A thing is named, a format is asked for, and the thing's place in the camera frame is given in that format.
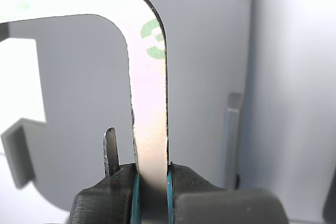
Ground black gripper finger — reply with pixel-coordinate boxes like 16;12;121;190
166;163;289;224
68;126;142;224

